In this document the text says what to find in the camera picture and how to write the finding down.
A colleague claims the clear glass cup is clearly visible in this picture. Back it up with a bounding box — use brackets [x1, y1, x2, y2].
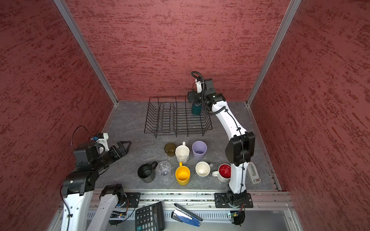
[156, 161, 172, 177]

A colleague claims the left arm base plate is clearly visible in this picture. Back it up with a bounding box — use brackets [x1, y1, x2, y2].
[116, 192, 141, 208]

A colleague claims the left circuit board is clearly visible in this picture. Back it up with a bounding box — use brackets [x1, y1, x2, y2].
[110, 211, 127, 219]

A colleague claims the cream white mug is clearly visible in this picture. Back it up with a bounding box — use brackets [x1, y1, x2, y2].
[195, 161, 214, 177]

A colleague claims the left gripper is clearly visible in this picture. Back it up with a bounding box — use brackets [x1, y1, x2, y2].
[93, 141, 132, 171]

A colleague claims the right circuit board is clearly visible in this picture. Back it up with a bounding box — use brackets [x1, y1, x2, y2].
[230, 211, 245, 226]

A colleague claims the white mug red inside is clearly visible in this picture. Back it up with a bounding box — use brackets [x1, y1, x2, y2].
[212, 164, 231, 183]

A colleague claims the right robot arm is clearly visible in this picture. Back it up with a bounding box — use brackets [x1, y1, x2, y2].
[188, 71, 255, 207]

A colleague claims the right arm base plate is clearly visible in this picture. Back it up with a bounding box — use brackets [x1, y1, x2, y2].
[214, 191, 253, 208]

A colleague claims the black mug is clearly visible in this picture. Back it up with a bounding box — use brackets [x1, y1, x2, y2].
[137, 161, 158, 183]

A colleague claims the olive green glass cup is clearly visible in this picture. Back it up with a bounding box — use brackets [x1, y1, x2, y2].
[164, 143, 176, 157]

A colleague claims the blue black stapler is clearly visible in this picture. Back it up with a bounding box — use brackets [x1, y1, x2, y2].
[171, 203, 203, 227]

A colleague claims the yellow mug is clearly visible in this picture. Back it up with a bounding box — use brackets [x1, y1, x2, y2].
[175, 162, 191, 186]

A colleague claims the white ceramic mug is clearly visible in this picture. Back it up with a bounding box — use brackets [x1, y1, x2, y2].
[175, 141, 190, 164]

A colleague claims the lilac plastic cup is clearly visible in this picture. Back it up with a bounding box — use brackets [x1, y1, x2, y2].
[192, 141, 208, 161]

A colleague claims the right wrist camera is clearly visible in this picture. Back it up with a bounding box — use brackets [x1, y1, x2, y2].
[195, 78, 202, 94]

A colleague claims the black wire dish rack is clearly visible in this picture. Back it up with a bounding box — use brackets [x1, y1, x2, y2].
[144, 96, 213, 137]

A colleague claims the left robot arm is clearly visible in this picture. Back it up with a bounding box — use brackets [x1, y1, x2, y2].
[60, 141, 132, 231]

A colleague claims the circuit board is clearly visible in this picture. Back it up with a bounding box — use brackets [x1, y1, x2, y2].
[110, 211, 127, 219]
[230, 211, 245, 226]

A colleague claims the dark green ceramic mug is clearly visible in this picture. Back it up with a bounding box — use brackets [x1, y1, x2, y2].
[191, 102, 202, 115]

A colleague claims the black calculator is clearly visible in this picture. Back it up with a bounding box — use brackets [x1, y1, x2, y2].
[135, 202, 165, 231]

